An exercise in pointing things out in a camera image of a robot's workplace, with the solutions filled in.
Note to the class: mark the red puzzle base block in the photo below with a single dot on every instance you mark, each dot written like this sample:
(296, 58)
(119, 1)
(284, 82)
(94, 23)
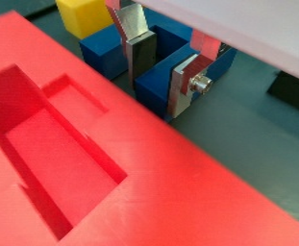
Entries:
(95, 173)

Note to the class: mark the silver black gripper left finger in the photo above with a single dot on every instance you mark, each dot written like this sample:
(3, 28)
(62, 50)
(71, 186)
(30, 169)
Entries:
(137, 38)

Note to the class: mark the black angled fixture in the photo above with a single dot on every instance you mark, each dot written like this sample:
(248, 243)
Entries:
(285, 89)

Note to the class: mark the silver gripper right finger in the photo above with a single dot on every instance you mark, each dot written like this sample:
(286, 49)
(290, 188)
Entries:
(189, 75)

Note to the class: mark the yellow long block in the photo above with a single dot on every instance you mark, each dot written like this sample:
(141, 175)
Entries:
(85, 16)

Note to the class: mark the blue U-shaped block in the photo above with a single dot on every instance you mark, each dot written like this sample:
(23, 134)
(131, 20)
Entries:
(105, 56)

